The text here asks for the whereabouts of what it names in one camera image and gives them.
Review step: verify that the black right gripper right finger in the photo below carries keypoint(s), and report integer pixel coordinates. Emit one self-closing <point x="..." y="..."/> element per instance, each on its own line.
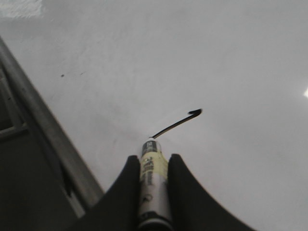
<point x="192" y="207"/>

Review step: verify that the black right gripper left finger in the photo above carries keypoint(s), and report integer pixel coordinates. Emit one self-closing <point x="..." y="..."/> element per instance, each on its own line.
<point x="118" y="208"/>

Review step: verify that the black and white whiteboard marker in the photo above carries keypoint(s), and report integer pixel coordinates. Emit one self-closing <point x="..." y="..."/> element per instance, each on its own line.
<point x="154" y="210"/>

